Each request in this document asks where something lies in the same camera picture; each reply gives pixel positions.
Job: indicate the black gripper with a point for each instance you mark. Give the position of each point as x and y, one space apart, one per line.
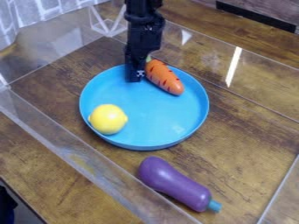
143 40

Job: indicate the orange toy carrot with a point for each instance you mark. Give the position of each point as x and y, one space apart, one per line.
161 76

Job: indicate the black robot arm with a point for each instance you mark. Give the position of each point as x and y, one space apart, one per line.
141 10

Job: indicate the yellow toy lemon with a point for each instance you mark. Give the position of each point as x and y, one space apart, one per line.
107 119

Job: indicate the blue round plate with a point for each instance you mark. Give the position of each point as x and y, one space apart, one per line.
161 119

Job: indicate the black baseboard strip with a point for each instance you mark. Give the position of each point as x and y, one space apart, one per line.
255 16

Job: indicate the white patterned curtain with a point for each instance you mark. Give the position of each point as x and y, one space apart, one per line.
20 13

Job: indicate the purple toy eggplant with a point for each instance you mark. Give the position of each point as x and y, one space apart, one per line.
163 178

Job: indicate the clear acrylic enclosure wall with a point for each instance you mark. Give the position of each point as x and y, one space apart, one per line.
77 180

